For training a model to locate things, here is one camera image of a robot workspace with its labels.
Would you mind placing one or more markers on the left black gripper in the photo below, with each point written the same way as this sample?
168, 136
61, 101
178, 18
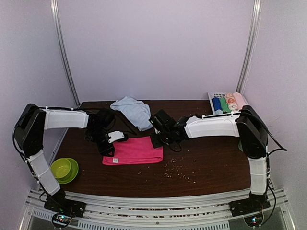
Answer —
105, 150

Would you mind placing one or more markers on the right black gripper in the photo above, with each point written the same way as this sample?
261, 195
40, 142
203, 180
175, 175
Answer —
155, 142

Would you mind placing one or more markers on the magenta pink towel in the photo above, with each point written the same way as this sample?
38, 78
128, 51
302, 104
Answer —
134, 151

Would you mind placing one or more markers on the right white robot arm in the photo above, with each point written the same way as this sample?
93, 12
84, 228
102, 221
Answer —
245, 125

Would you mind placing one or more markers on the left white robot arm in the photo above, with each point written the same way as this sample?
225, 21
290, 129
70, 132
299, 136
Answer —
28, 135

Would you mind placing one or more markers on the light blue towel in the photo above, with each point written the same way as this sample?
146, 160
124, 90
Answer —
137, 112

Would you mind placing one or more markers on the green plate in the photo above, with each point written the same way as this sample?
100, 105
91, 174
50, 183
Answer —
74, 172

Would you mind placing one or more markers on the blue rolled towel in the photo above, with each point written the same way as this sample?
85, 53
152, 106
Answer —
217, 105

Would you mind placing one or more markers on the white plastic basket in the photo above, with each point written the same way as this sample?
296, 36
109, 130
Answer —
219, 95

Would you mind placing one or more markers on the green rolled towel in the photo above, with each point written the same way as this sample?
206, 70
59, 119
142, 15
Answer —
224, 105

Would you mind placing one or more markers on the green bowl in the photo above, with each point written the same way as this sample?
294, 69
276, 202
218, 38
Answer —
61, 168

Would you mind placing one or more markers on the cartoon print rolled towel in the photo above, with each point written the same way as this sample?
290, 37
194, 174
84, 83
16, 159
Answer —
231, 102

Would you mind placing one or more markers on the light pink rolled towel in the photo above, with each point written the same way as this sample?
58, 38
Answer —
240, 101

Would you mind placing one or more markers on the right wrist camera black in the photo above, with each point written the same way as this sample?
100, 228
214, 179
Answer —
161, 120

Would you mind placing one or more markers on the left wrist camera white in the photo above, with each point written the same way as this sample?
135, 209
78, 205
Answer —
116, 136

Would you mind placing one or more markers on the aluminium front rail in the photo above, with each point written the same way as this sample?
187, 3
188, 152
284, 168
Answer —
203, 212

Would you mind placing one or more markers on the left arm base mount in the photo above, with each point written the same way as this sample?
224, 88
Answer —
67, 207

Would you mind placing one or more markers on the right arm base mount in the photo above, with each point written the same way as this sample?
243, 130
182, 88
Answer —
255, 203

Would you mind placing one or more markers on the left aluminium post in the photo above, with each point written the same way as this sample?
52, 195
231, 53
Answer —
63, 53

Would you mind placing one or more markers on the aluminium post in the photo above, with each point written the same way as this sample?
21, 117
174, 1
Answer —
251, 44
63, 53

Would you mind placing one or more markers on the right aluminium post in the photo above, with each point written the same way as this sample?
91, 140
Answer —
251, 44

